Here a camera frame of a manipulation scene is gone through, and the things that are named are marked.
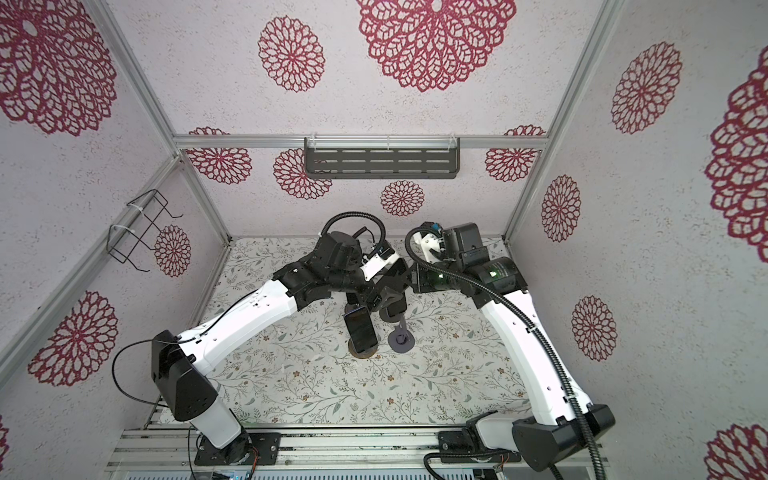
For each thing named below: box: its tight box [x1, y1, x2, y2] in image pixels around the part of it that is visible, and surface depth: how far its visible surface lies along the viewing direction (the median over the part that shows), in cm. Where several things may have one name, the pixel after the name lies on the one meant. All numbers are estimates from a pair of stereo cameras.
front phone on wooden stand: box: [343, 307, 378, 353], surface depth 85 cm
